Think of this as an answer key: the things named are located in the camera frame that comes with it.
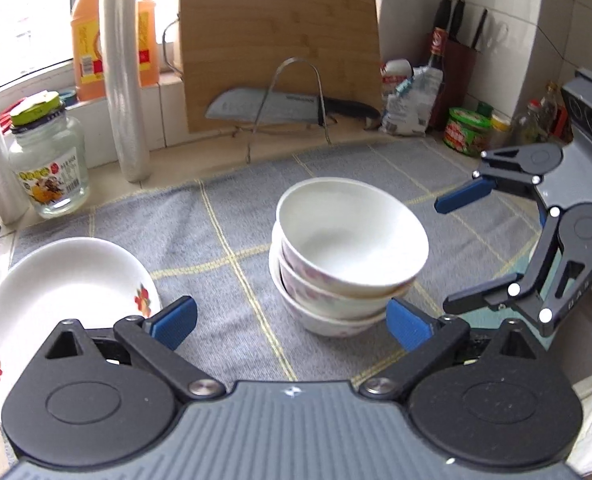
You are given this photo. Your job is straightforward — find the large white floral bowl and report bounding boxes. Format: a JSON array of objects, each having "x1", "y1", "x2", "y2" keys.
[{"x1": 269, "y1": 250, "x2": 386, "y2": 338}]

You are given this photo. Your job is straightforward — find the white fruit plate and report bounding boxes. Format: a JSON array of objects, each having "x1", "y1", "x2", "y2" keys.
[{"x1": 0, "y1": 236, "x2": 164, "y2": 396}]

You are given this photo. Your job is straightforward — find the steel wire board rack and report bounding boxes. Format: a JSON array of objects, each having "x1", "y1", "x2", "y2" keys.
[{"x1": 221, "y1": 58, "x2": 332, "y2": 144}]

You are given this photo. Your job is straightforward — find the black knife block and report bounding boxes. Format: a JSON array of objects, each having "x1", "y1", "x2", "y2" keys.
[{"x1": 431, "y1": 0, "x2": 479, "y2": 130}]

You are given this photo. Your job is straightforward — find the grey blue checkered towel mat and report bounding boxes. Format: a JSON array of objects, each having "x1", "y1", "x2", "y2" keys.
[{"x1": 13, "y1": 139, "x2": 540, "y2": 384}]

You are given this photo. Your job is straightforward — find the kitchen knife black handle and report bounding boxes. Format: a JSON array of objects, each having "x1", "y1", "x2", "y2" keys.
[{"x1": 205, "y1": 87, "x2": 381, "y2": 127}]

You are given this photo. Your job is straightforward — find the glass jar yellow lid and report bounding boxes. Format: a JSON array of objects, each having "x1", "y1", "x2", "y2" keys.
[{"x1": 8, "y1": 90, "x2": 90, "y2": 219}]

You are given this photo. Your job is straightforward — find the green lidded seasoning tin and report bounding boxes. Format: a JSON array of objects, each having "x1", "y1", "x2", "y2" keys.
[{"x1": 443, "y1": 107, "x2": 491, "y2": 157}]

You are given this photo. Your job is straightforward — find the orange cooking oil jug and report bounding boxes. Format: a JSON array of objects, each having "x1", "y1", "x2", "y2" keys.
[{"x1": 70, "y1": 0, "x2": 161, "y2": 103}]

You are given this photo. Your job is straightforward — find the tall plastic wrap roll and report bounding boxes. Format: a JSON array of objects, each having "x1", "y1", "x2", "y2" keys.
[{"x1": 98, "y1": 0, "x2": 151, "y2": 182}]

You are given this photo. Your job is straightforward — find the dark soy sauce bottle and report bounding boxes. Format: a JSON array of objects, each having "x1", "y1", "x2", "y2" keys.
[{"x1": 426, "y1": 0, "x2": 452, "y2": 131}]

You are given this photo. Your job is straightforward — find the dark oil glass bottle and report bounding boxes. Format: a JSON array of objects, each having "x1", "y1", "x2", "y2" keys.
[{"x1": 512, "y1": 100, "x2": 547, "y2": 145}]

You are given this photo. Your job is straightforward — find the white plastic food bag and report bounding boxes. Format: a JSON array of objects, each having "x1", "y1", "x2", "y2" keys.
[{"x1": 379, "y1": 58, "x2": 443, "y2": 136}]

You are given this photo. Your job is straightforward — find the bamboo cutting board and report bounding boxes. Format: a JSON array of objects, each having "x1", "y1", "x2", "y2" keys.
[{"x1": 179, "y1": 0, "x2": 381, "y2": 133}]

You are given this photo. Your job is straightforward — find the yellow lid spice jar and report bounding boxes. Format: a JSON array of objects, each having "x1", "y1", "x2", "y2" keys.
[{"x1": 488, "y1": 110, "x2": 512, "y2": 150}]

